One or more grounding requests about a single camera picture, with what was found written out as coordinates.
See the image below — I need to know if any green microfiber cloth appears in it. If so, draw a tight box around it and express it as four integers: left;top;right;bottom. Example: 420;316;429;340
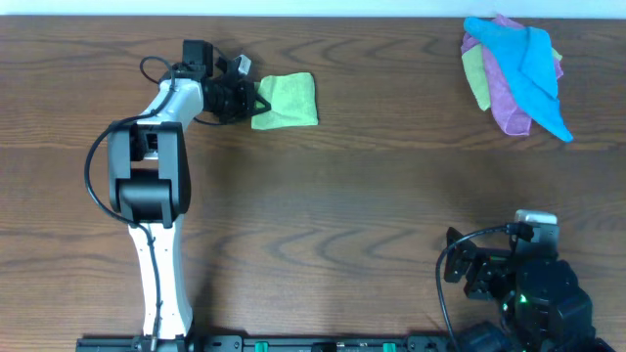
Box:
251;72;319;130

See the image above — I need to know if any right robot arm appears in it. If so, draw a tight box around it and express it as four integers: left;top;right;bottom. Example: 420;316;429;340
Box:
435;221;611;352

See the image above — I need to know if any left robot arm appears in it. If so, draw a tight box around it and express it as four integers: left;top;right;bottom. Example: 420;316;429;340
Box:
107;40;271;350

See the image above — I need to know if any blue microfiber cloth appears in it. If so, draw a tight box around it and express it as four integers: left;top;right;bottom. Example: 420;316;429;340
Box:
463;16;574;144

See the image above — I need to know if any right black cable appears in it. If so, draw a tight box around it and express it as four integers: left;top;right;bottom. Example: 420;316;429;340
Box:
434;222;534;352

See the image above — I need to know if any black cable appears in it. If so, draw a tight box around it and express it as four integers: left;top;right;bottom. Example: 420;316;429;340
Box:
434;222;534;352
83;46;231;351

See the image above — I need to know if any left black cable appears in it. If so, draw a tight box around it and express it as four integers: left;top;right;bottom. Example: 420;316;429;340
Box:
83;46;231;351

